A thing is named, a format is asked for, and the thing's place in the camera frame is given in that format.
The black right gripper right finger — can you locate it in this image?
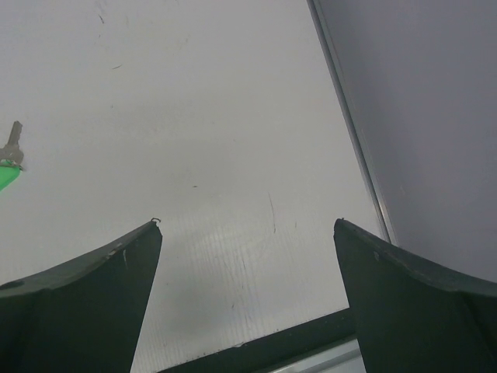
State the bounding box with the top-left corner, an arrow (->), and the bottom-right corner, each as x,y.
334,219 -> 496,372

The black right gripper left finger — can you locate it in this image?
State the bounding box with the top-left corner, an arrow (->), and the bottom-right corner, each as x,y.
1,219 -> 162,372

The silver key with green tag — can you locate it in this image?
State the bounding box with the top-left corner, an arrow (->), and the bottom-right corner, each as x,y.
0,120 -> 24,190

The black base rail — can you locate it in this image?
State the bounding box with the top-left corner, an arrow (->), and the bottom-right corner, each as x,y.
166,309 -> 355,372

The aluminium frame right post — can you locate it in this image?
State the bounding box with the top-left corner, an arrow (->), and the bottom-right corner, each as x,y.
308,1 -> 398,245

